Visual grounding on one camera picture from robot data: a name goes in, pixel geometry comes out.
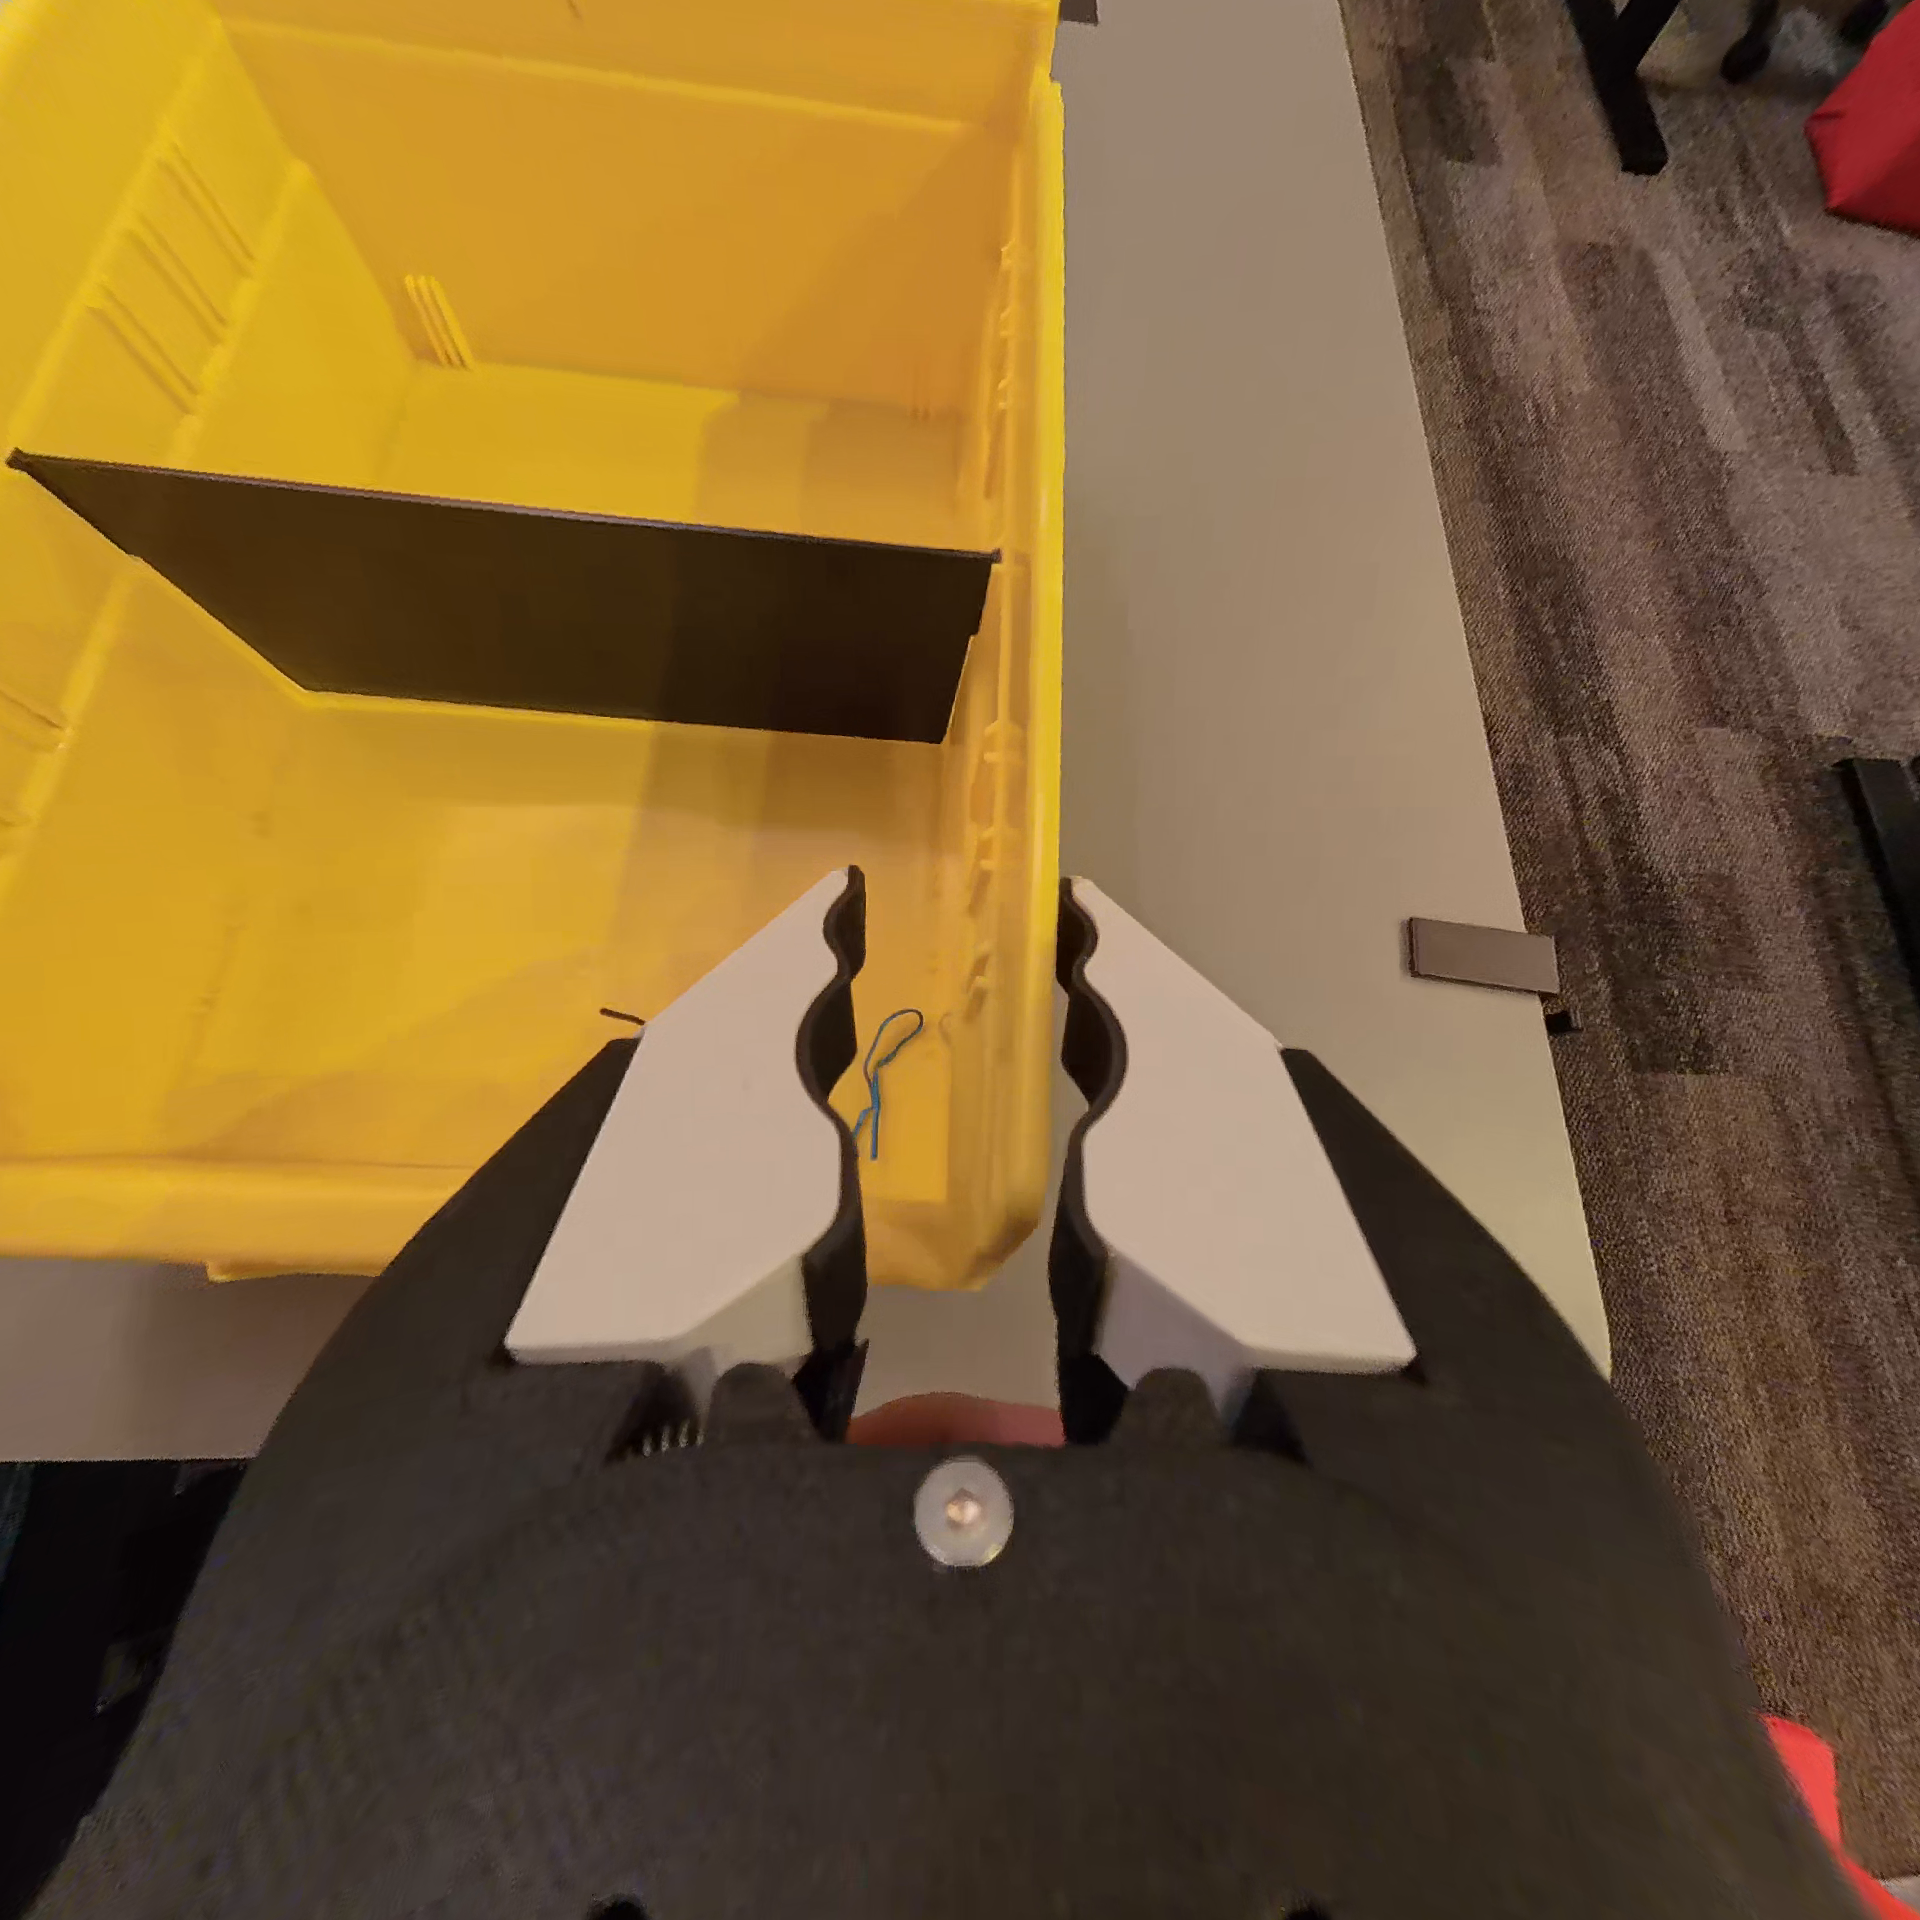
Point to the black bin divider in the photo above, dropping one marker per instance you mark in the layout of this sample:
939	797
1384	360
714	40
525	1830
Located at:
600	616

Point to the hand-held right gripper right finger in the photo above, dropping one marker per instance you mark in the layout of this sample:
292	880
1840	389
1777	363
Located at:
1229	1200

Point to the red plastic bin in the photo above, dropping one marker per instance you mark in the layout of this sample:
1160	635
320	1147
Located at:
1874	149
1809	1770

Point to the yellow plastic bin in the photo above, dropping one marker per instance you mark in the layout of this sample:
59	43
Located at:
524	901

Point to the blue twist tie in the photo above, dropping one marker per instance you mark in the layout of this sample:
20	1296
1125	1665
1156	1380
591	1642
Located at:
871	1132

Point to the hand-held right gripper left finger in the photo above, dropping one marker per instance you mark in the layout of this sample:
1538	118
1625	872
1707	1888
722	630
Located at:
691	1200

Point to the black table leg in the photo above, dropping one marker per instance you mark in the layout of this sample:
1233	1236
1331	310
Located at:
1891	856
1627	90

